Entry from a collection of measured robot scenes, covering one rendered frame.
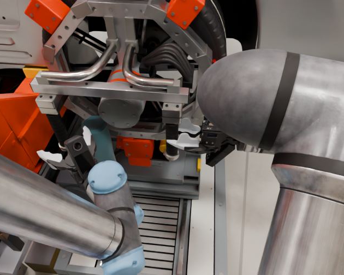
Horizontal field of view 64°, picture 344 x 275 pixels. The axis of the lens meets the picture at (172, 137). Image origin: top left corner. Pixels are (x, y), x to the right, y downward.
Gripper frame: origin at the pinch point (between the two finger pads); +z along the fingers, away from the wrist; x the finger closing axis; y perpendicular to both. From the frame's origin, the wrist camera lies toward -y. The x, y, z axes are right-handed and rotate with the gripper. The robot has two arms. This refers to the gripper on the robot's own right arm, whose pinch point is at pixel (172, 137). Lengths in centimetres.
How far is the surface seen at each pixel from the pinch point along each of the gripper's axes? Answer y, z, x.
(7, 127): -7, 56, -4
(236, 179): -83, -35, -44
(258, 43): 8, -27, -43
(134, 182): -68, 24, -26
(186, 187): -68, -5, -26
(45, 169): -56, 67, -21
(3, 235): -23, 49, 25
